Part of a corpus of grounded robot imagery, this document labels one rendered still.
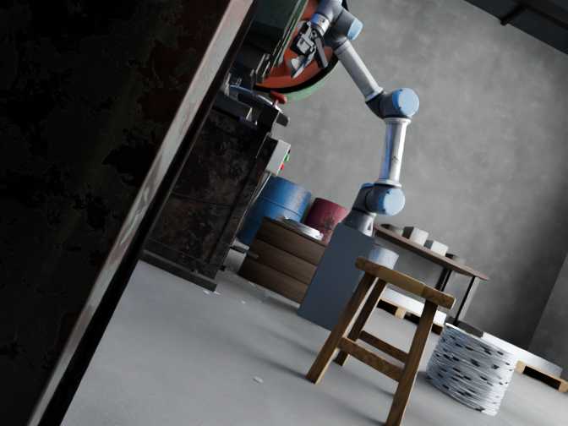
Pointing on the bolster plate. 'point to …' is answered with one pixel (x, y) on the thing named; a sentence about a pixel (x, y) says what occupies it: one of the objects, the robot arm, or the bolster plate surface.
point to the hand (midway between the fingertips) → (294, 76)
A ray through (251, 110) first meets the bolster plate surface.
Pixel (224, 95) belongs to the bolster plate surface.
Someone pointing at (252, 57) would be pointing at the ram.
